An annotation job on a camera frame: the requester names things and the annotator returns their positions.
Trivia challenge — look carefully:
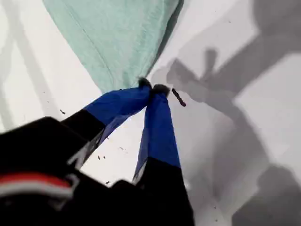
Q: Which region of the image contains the pale green T-shirt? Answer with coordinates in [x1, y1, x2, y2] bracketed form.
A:
[42, 0, 185, 94]

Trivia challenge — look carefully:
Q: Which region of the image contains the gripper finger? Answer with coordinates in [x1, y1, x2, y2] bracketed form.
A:
[60, 78, 151, 170]
[132, 84, 196, 226]

